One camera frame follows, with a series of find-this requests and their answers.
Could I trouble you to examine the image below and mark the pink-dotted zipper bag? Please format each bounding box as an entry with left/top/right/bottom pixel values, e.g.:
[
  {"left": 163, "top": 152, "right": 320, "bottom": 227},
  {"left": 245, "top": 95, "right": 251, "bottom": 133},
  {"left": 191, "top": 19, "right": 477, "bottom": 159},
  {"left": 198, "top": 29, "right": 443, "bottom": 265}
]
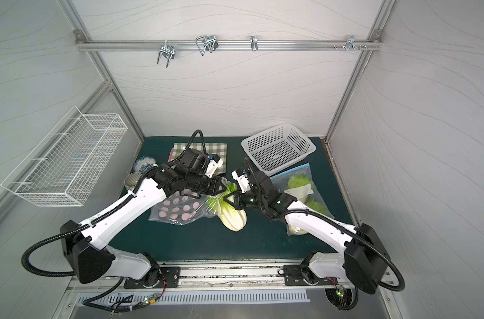
[{"left": 148, "top": 178, "right": 231, "bottom": 225}]

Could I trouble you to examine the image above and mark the chinese cabbage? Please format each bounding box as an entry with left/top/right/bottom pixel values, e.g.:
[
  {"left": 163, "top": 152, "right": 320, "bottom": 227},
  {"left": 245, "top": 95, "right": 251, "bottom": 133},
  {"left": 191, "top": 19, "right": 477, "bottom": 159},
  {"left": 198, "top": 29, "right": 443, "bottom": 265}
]
[
  {"left": 207, "top": 182, "right": 247, "bottom": 232},
  {"left": 287, "top": 174, "right": 315, "bottom": 189},
  {"left": 285, "top": 198, "right": 334, "bottom": 239}
]

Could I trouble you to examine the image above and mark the clear blue-zip zipper bag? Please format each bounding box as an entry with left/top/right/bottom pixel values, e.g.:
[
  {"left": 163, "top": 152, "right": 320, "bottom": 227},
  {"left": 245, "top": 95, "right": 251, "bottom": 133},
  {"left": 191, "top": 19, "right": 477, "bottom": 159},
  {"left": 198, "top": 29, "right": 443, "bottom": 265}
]
[{"left": 269, "top": 161, "right": 335, "bottom": 237}]

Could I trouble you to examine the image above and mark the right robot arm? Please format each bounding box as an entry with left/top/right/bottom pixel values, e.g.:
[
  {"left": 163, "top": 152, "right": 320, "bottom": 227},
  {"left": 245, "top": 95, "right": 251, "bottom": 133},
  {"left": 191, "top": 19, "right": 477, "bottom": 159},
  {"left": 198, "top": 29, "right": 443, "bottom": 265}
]
[{"left": 225, "top": 168, "right": 388, "bottom": 295}]

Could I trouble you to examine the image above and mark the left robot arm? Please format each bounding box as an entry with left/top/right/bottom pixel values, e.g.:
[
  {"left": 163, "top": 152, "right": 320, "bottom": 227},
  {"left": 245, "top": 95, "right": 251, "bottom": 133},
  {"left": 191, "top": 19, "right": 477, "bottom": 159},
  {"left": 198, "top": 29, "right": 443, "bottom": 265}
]
[{"left": 62, "top": 148, "right": 226, "bottom": 288}]

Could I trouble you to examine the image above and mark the green checkered cloth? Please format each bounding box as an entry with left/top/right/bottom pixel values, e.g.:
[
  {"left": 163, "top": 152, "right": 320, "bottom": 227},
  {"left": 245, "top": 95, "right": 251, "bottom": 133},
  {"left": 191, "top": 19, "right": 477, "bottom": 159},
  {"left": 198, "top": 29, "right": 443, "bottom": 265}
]
[{"left": 168, "top": 142, "right": 227, "bottom": 163}]

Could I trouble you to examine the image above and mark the white plastic basket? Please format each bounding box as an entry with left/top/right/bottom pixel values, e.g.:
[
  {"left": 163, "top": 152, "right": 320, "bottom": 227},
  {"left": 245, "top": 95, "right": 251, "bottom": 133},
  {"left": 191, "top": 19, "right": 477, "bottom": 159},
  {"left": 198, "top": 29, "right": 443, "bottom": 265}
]
[{"left": 241, "top": 123, "right": 316, "bottom": 176}]

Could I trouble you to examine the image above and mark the blue floral bowl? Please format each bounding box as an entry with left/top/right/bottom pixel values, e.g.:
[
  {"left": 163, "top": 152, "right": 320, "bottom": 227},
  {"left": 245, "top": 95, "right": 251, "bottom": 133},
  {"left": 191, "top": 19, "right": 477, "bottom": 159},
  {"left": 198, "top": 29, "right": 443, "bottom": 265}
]
[{"left": 132, "top": 156, "right": 156, "bottom": 174}]

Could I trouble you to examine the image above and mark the grey striped mug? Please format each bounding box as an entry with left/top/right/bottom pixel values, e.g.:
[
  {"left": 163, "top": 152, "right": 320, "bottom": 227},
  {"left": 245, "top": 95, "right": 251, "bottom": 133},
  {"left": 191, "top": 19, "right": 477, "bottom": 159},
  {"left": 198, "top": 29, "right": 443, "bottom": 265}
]
[{"left": 124, "top": 172, "right": 142, "bottom": 191}]

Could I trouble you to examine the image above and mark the metal hook clamp left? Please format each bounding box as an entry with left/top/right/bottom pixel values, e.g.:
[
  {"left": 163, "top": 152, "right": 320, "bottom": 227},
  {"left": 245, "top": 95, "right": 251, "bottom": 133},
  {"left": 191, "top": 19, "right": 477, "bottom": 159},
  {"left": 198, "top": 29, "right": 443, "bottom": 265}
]
[{"left": 156, "top": 42, "right": 176, "bottom": 68}]

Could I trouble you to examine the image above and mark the metal hook clamp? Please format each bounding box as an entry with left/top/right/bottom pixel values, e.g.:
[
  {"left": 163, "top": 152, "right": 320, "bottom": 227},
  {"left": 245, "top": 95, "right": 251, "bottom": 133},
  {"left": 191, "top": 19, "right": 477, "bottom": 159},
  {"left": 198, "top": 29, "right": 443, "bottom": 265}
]
[
  {"left": 195, "top": 35, "right": 219, "bottom": 56},
  {"left": 156, "top": 42, "right": 176, "bottom": 68}
]

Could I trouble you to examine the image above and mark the metal hook clamp middle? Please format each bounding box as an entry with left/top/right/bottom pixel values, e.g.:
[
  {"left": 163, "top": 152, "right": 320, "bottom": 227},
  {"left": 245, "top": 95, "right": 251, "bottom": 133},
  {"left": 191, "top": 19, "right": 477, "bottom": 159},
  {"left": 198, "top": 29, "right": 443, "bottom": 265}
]
[{"left": 195, "top": 35, "right": 219, "bottom": 56}]

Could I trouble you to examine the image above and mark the white vented strip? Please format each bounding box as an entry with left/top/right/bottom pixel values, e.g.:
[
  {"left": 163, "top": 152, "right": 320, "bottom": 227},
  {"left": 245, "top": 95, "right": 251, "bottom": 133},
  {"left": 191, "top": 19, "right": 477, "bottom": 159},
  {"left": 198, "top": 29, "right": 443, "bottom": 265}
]
[{"left": 94, "top": 289, "right": 311, "bottom": 307}]

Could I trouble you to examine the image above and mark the metal hook small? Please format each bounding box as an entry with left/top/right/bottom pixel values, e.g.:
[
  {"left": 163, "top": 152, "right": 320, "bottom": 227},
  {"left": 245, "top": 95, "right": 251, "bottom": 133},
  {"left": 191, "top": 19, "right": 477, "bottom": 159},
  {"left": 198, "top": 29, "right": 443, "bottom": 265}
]
[{"left": 249, "top": 35, "right": 258, "bottom": 52}]

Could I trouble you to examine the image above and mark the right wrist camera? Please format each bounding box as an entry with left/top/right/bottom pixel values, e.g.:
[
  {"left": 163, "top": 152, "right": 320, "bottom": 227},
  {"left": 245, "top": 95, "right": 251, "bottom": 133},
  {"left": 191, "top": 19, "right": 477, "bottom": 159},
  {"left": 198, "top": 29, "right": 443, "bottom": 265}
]
[{"left": 231, "top": 167, "right": 251, "bottom": 194}]

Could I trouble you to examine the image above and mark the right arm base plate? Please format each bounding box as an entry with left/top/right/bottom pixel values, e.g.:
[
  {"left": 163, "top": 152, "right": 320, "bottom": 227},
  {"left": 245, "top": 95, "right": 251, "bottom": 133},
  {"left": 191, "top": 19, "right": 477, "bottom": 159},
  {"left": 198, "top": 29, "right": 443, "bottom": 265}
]
[{"left": 278, "top": 265, "right": 339, "bottom": 288}]

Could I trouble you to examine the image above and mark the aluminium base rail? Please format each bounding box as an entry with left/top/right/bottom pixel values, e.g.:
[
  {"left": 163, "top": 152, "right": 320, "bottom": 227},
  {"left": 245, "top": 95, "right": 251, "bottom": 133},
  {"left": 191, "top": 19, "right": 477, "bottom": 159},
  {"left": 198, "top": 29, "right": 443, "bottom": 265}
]
[{"left": 66, "top": 258, "right": 394, "bottom": 295}]

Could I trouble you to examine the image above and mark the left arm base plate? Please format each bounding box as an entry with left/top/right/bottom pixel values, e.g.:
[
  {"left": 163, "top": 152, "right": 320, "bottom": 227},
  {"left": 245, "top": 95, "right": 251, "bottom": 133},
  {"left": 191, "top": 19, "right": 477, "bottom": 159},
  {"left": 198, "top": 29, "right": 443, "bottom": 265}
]
[{"left": 124, "top": 267, "right": 181, "bottom": 289}]

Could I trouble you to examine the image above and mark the white wire wall basket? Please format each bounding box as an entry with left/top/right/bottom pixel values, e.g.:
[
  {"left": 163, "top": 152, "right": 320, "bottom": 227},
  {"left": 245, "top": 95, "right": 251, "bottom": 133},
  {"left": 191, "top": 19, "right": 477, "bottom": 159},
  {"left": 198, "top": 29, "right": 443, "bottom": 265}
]
[{"left": 1, "top": 106, "right": 128, "bottom": 207}]

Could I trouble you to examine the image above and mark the right black cable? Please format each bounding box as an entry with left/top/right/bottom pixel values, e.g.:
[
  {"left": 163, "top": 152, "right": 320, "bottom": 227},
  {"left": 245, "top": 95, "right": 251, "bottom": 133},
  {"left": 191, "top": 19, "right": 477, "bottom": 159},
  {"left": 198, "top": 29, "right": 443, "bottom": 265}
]
[{"left": 243, "top": 158, "right": 406, "bottom": 311}]

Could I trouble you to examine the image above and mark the aluminium top rail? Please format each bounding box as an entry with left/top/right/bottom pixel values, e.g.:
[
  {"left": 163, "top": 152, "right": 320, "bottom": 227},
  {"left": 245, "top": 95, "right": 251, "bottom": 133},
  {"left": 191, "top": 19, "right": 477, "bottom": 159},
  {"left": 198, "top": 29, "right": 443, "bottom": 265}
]
[{"left": 76, "top": 38, "right": 383, "bottom": 53}]

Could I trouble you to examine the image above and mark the metal bracket right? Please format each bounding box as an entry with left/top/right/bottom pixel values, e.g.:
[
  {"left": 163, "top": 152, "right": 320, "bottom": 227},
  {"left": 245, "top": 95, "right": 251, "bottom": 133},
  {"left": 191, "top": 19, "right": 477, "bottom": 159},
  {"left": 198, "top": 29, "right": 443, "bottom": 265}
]
[{"left": 332, "top": 35, "right": 367, "bottom": 52}]

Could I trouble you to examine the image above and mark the left black corrugated cable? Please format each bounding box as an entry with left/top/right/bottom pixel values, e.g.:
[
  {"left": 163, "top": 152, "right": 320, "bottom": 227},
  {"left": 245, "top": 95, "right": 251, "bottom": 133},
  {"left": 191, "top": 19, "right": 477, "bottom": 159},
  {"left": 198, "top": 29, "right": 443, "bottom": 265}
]
[{"left": 20, "top": 129, "right": 209, "bottom": 278}]

